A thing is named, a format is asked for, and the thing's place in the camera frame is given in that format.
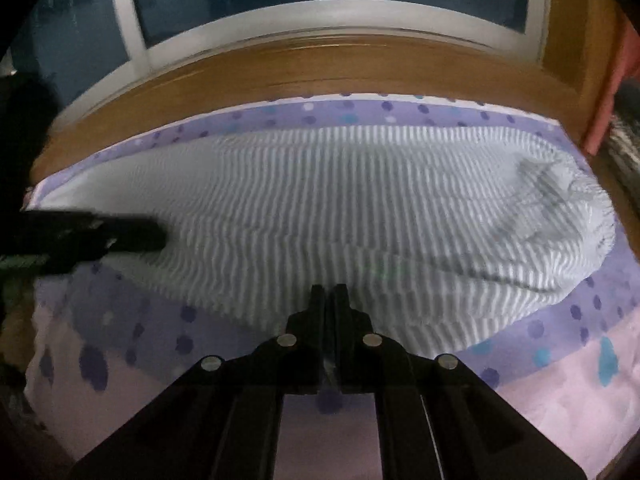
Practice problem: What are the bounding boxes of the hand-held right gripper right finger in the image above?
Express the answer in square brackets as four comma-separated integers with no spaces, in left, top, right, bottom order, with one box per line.
[330,284,586,480]

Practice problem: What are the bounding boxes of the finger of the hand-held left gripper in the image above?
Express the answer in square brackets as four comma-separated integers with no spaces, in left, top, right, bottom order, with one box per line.
[0,210,168,276]

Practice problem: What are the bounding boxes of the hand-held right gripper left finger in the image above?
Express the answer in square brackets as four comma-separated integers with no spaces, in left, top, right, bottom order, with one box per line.
[67,285,326,480]

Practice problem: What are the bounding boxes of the grey white striped pants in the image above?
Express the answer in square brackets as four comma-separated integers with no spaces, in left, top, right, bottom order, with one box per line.
[25,125,617,356]

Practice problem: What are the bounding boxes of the stack of folded clothes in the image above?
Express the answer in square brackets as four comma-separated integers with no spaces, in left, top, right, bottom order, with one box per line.
[600,85,640,261]

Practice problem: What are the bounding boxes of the purple pink dotted blanket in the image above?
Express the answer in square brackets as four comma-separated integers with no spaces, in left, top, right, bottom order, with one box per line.
[22,92,640,480]

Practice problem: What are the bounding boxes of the wooden window ledge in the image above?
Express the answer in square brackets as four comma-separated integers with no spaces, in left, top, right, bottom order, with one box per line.
[30,35,640,221]

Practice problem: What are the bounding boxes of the pink curtain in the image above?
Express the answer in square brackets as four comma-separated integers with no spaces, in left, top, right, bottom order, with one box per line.
[582,10,633,157]

